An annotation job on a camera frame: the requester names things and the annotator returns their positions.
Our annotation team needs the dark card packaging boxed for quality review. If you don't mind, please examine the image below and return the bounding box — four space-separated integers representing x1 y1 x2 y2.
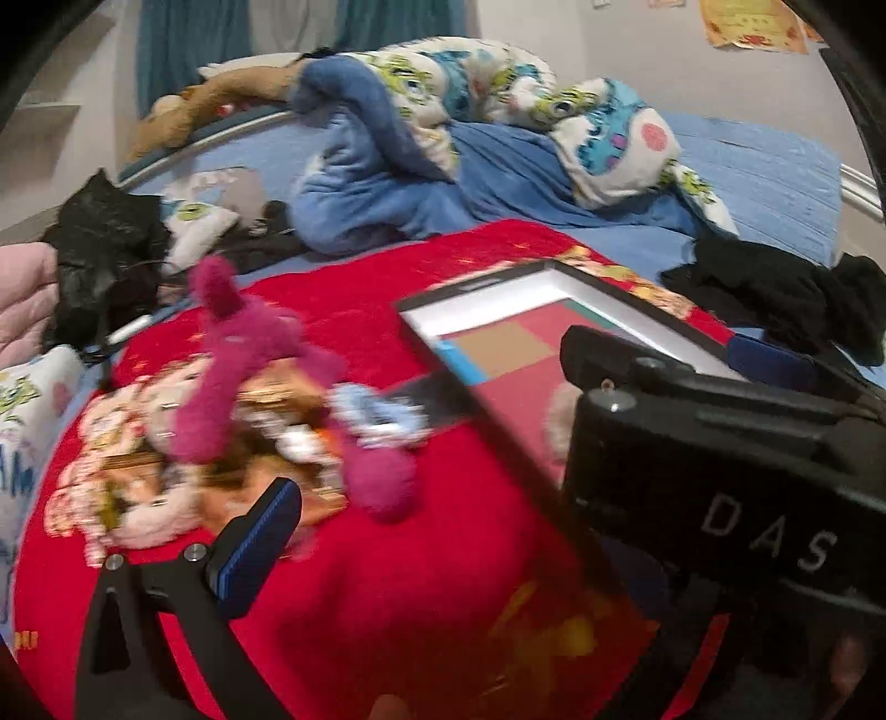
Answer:
382 371 482 432

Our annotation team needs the magenta plush bear toy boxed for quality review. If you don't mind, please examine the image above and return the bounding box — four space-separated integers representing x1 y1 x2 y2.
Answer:
169 256 419 522

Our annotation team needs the blue knitted scrunchie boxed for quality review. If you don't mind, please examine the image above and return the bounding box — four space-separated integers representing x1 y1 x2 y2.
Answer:
326 383 431 449

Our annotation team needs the cream fluffy pompom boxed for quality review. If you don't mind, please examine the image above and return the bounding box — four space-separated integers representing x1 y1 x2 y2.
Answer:
544 381 583 465

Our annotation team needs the black clothing pile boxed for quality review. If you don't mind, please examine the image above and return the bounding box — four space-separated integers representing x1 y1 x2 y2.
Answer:
661 237 884 366

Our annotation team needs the black shallow cardboard box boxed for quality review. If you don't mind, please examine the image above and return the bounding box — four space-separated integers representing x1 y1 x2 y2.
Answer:
396 260 740 486

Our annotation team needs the white Scream print pillow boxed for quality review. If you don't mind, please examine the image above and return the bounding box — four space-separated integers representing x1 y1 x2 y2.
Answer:
0 345 84 633

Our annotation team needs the red patterned blanket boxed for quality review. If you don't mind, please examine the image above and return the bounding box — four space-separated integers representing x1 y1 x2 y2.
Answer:
12 217 736 720

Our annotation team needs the gold foil snack packet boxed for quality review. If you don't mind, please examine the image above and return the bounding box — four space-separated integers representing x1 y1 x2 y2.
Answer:
234 358 326 424

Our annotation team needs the blue monster print comforter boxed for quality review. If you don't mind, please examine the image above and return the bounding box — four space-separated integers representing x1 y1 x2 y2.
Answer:
287 36 738 256

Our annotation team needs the pink quilted duvet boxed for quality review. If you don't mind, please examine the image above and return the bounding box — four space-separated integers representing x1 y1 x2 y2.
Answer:
0 241 59 368

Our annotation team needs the black plastic bag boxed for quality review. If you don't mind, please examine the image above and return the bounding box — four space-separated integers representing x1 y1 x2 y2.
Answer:
42 169 171 351

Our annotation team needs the small monster print pillow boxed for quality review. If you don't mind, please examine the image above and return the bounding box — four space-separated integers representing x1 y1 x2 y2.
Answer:
162 167 267 276

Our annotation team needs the brown plush teddy bear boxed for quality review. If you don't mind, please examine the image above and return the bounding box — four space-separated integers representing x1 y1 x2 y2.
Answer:
129 59 311 161

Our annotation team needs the yellow wall certificate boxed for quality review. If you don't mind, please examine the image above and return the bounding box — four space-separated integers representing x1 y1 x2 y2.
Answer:
698 0 808 54

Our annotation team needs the white wall shelf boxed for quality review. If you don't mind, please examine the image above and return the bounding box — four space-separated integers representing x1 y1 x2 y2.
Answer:
3 11 116 135

